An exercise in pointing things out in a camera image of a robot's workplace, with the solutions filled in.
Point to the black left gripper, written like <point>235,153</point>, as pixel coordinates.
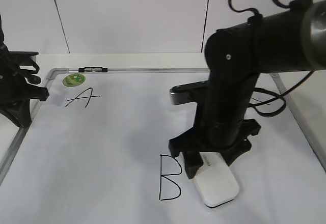
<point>15,99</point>

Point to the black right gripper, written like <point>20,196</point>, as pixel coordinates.
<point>230,142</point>

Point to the white whiteboard eraser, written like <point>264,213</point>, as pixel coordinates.
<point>213,185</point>

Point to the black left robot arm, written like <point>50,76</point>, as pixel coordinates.
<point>9,68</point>

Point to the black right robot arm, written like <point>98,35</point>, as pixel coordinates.
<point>290,41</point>

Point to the green round magnet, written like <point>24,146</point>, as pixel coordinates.
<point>74,80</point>

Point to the black silver marker pen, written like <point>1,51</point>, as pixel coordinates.
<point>92,69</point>

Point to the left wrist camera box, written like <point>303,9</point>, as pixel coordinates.
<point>24,58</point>

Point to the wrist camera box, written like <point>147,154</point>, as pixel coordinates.
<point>187,93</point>
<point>24,58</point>

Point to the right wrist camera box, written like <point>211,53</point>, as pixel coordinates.
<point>187,93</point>

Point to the whiteboard with grey frame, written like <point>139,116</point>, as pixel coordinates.
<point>98,153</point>

